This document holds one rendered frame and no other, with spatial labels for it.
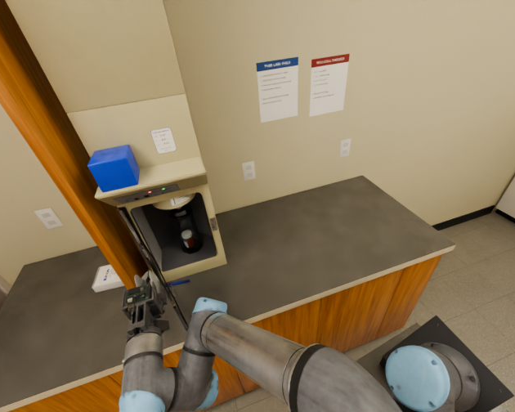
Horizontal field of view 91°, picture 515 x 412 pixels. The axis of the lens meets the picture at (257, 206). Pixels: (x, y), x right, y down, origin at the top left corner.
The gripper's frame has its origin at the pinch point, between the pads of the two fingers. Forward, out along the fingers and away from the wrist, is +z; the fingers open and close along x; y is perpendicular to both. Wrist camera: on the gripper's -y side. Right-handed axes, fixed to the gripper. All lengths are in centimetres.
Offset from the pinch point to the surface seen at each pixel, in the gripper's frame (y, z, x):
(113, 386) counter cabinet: -56, 1, 33
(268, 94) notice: 25, 71, -64
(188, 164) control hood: 20.0, 23.4, -18.5
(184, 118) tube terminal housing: 33.3, 28.2, -21.1
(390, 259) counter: -37, 2, -94
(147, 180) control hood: 20.0, 19.2, -5.8
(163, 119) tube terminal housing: 33.9, 28.2, -15.1
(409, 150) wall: -29, 71, -166
